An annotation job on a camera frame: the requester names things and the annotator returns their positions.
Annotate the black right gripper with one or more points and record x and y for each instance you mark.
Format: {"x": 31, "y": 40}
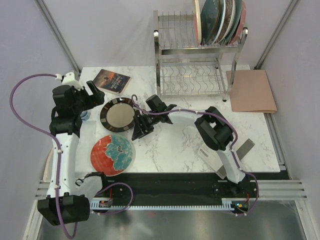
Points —
{"x": 140, "y": 131}

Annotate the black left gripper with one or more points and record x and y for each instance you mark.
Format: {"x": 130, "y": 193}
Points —
{"x": 96, "y": 98}

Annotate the black rim beige plate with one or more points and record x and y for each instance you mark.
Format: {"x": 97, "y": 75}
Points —
{"x": 117, "y": 115}

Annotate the red plate blue flower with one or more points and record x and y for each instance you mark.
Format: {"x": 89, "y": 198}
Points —
{"x": 112, "y": 155}

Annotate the cream and pink plate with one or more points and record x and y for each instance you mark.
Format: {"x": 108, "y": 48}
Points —
{"x": 197, "y": 22}

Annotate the dark blue blossom plate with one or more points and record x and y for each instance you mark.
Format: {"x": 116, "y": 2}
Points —
{"x": 210, "y": 19}

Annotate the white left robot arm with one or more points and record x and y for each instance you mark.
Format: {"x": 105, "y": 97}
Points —
{"x": 65, "y": 202}

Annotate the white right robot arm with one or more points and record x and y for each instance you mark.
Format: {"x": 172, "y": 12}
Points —
{"x": 216, "y": 132}

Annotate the steel two-tier dish rack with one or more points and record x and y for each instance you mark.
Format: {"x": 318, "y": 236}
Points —
{"x": 184, "y": 68}

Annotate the pink plate in rack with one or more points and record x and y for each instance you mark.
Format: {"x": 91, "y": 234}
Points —
{"x": 241, "y": 23}

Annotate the paperback book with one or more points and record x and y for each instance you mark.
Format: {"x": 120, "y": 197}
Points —
{"x": 111, "y": 82}

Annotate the blue white ceramic jar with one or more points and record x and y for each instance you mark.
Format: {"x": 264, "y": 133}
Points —
{"x": 85, "y": 115}

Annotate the white grey booklet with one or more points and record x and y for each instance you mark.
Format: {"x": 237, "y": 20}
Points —
{"x": 210, "y": 155}

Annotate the white watermelon pattern plate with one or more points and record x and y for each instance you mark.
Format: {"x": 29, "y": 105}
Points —
{"x": 221, "y": 19}

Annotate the teal green plate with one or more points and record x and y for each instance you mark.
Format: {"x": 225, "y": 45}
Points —
{"x": 238, "y": 12}

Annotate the brown floral pattern plate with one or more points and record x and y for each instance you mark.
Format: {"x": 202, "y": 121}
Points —
{"x": 230, "y": 9}

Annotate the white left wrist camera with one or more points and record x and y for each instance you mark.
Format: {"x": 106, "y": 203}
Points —
{"x": 71, "y": 78}

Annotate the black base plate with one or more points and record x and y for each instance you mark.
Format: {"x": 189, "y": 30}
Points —
{"x": 174, "y": 189}

